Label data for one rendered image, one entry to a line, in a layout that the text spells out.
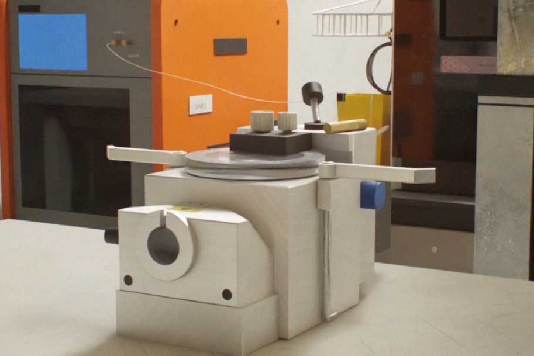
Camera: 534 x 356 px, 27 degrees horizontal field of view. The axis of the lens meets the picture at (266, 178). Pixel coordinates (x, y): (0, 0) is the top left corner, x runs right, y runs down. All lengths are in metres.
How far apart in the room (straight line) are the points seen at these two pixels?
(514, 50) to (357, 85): 2.31
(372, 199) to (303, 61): 2.92
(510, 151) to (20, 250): 0.58
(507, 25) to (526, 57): 0.04
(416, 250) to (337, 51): 1.48
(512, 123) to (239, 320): 0.69
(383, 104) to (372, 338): 1.65
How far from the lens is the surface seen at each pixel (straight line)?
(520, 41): 1.25
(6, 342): 0.65
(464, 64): 2.18
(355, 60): 3.54
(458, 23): 2.20
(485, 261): 1.27
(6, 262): 0.87
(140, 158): 0.73
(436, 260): 2.18
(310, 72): 3.61
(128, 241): 0.64
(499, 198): 1.25
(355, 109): 2.30
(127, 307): 0.65
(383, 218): 0.80
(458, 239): 2.15
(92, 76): 1.89
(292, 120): 0.70
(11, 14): 2.00
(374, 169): 0.64
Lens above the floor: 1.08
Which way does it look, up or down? 8 degrees down
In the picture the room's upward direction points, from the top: straight up
